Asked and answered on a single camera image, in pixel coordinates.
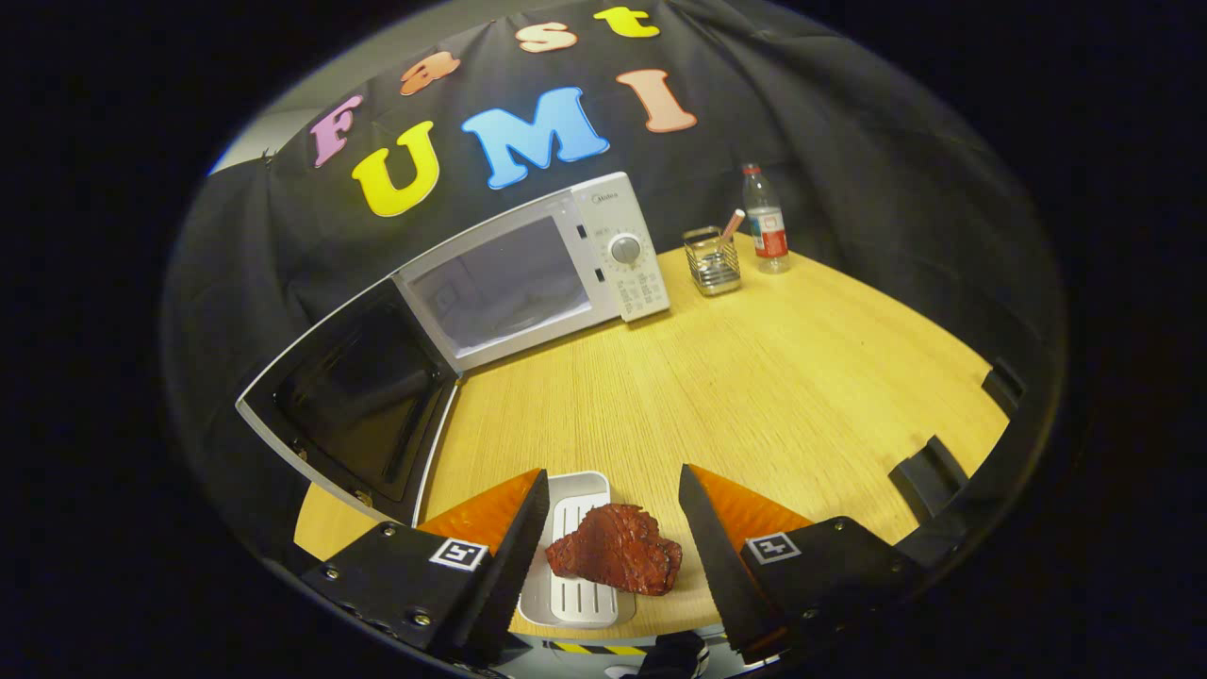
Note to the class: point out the white slotted tray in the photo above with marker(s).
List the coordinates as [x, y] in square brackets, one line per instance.
[575, 604]

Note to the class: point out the white toaster oven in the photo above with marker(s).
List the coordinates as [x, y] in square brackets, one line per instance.
[603, 283]

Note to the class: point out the red meat piece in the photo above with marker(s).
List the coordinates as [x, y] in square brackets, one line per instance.
[618, 552]

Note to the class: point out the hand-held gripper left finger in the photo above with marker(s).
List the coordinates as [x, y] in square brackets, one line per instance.
[514, 566]

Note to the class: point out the red checkered stick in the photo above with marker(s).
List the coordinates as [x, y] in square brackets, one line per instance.
[732, 226]

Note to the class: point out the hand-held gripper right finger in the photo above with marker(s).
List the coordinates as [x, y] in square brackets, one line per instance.
[721, 575]

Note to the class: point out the black table clamp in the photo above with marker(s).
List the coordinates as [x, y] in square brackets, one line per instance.
[1001, 389]

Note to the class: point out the clear plastic water bottle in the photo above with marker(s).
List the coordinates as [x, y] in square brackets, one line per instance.
[768, 236]

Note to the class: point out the dark shoe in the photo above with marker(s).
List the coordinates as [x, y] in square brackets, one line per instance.
[674, 655]

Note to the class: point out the yellow black striped tape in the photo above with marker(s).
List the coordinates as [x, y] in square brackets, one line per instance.
[594, 648]

